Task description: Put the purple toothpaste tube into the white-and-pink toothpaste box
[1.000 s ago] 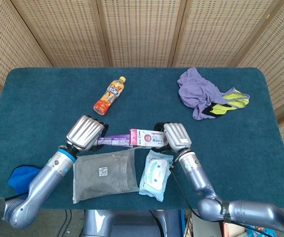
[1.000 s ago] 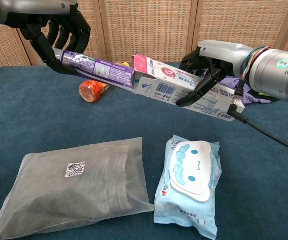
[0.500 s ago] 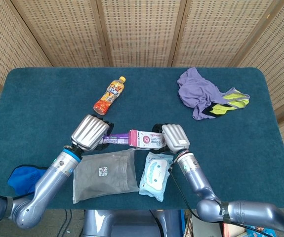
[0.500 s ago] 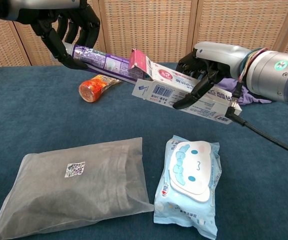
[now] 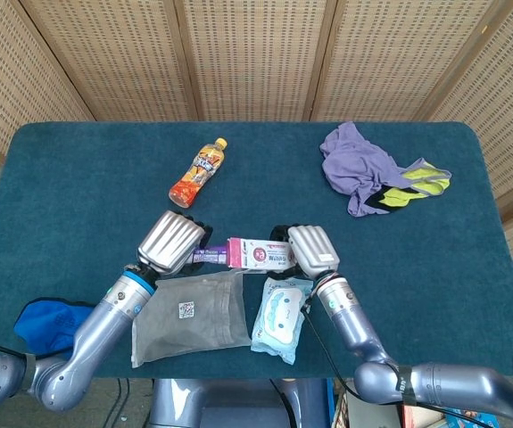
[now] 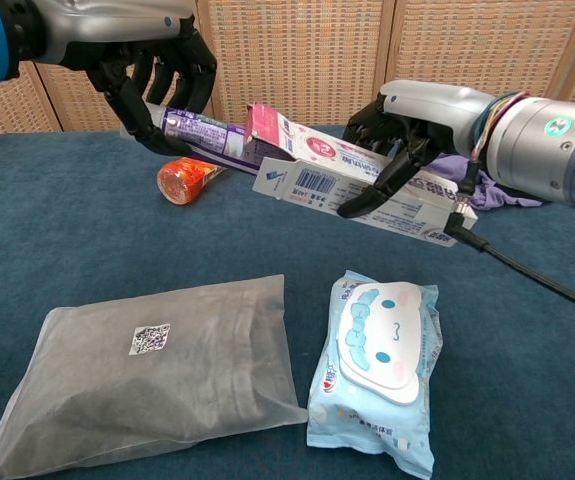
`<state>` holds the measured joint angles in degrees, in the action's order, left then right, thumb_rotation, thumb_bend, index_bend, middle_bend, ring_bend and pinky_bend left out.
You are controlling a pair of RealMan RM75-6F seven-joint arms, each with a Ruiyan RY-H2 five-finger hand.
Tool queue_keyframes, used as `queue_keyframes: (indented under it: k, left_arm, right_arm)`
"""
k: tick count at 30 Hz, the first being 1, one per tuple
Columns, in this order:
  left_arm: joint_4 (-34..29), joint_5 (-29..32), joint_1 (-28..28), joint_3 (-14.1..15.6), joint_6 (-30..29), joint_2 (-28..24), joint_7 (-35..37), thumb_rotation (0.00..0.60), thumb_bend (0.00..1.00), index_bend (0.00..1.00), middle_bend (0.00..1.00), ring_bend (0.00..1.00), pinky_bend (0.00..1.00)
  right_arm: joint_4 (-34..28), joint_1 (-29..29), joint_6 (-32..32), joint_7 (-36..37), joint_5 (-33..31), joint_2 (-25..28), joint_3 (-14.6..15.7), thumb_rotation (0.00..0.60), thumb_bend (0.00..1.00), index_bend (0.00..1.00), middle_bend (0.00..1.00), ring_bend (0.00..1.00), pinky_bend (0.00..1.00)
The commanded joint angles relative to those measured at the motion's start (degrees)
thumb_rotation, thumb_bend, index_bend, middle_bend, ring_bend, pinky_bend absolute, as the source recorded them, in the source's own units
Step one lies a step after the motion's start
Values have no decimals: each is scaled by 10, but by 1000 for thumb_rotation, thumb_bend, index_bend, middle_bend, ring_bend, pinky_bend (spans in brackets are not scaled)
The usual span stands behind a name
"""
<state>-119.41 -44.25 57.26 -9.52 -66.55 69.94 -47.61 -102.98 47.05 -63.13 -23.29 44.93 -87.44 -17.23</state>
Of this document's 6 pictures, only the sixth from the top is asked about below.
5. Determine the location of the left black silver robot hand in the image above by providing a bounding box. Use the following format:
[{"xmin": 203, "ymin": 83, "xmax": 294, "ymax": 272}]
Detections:
[{"xmin": 31, "ymin": 0, "xmax": 218, "ymax": 156}]

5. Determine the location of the frosted bag with grey garment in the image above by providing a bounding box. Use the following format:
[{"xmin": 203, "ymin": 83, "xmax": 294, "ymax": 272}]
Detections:
[{"xmin": 0, "ymin": 273, "xmax": 309, "ymax": 480}]

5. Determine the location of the light blue wet wipes pack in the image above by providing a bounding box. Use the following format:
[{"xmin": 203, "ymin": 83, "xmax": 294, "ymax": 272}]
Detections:
[{"xmin": 306, "ymin": 269, "xmax": 444, "ymax": 480}]

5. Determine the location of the white and pink toothpaste box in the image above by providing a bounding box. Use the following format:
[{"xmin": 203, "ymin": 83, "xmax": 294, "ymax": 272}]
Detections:
[{"xmin": 244, "ymin": 102, "xmax": 479, "ymax": 249}]

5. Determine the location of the teal carpet table cover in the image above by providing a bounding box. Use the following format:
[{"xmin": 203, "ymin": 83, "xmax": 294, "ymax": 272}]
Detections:
[{"xmin": 0, "ymin": 124, "xmax": 575, "ymax": 480}]

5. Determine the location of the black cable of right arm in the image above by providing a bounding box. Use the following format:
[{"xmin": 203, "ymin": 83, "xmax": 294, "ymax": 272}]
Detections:
[{"xmin": 444, "ymin": 159, "xmax": 575, "ymax": 319}]

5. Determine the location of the purple cloth garment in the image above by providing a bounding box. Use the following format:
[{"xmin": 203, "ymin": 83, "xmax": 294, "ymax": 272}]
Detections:
[{"xmin": 426, "ymin": 152, "xmax": 543, "ymax": 211}]

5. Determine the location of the white and purple toothpaste tube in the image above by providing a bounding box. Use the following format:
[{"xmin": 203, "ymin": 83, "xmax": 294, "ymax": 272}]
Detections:
[{"xmin": 116, "ymin": 103, "xmax": 263, "ymax": 176}]

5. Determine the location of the orange drink bottle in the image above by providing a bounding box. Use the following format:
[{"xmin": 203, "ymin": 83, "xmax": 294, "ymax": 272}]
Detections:
[{"xmin": 156, "ymin": 156, "xmax": 228, "ymax": 204}]

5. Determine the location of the woven bamboo folding screen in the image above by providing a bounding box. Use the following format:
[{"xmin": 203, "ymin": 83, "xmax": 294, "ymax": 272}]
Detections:
[{"xmin": 0, "ymin": 0, "xmax": 575, "ymax": 136}]

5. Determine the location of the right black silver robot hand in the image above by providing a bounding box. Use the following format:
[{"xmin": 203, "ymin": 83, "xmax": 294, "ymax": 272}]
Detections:
[{"xmin": 336, "ymin": 79, "xmax": 498, "ymax": 219}]

